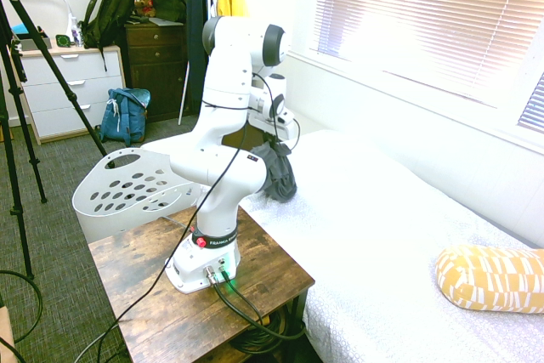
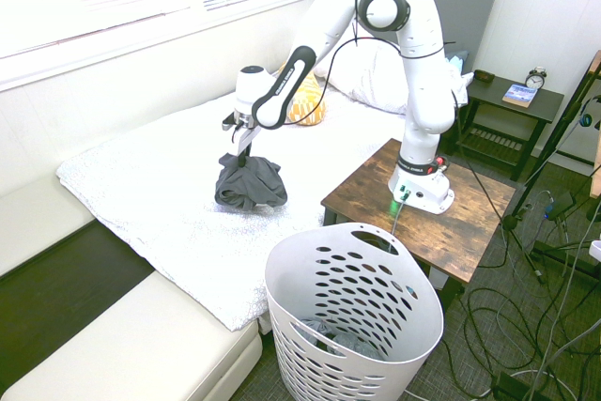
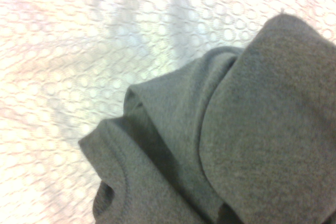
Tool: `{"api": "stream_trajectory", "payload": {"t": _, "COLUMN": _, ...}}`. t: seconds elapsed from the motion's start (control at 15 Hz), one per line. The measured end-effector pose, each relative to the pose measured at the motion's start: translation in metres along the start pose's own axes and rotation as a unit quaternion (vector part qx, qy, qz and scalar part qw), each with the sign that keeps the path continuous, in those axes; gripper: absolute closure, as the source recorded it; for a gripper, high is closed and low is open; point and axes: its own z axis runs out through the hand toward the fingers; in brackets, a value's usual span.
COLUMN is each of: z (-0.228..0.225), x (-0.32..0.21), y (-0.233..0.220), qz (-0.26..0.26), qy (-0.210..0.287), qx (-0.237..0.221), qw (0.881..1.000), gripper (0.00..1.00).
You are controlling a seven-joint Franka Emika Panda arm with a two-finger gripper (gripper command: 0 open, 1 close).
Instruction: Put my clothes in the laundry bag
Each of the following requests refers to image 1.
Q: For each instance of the white perforated laundry basket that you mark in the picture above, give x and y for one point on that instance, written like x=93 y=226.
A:
x=106 y=176

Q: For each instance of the small window blinds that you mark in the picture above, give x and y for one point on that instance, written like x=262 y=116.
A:
x=534 y=108

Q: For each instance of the white purple bottle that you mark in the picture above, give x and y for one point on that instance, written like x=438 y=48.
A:
x=76 y=33

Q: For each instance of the blue backpack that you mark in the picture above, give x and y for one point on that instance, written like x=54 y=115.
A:
x=125 y=116

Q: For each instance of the green round gadget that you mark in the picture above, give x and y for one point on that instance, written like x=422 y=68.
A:
x=63 y=41

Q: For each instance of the grey shirt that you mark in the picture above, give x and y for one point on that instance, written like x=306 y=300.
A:
x=280 y=176

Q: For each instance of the navy hanging garment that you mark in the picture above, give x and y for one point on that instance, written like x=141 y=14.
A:
x=195 y=40

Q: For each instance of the white leaning stick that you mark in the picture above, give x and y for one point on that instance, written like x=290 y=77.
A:
x=184 y=95

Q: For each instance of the white drawer dresser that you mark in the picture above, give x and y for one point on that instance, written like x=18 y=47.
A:
x=64 y=82

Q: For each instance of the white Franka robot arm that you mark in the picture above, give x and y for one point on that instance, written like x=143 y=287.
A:
x=221 y=125

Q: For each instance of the black camera tripod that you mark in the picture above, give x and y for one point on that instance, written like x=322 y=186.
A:
x=70 y=92

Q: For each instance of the white bed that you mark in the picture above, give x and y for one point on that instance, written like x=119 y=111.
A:
x=382 y=231

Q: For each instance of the yellow white patterned pillow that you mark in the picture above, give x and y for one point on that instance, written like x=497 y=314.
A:
x=489 y=278

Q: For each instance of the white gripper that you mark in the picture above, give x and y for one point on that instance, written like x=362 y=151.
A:
x=265 y=123

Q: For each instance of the dark wooden dresser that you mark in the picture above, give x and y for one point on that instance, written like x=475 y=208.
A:
x=157 y=69

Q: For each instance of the brown teddy bear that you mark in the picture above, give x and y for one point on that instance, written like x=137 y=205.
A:
x=144 y=5

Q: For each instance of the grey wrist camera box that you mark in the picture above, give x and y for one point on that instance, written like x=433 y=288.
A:
x=285 y=117

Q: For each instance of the large window blinds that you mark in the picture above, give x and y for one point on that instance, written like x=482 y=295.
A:
x=425 y=18

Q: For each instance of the grey flat box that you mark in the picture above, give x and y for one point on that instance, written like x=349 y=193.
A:
x=34 y=44

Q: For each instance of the dark green backpack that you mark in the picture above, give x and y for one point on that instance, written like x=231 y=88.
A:
x=108 y=14

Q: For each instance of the rustic wooden side table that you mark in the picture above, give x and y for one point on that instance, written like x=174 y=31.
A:
x=149 y=261

